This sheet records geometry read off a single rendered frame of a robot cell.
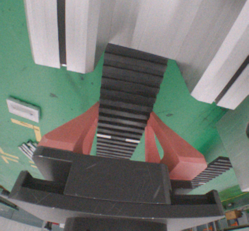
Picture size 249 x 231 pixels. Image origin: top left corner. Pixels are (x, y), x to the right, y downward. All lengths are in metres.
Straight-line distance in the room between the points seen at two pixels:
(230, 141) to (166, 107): 0.09
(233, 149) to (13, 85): 0.30
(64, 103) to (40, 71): 0.05
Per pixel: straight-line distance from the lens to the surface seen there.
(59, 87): 0.19
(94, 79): 0.17
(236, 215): 6.06
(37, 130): 0.29
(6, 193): 4.96
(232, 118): 0.21
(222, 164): 0.28
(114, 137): 0.16
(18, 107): 0.25
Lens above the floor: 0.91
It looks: 46 degrees down
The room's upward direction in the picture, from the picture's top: 174 degrees counter-clockwise
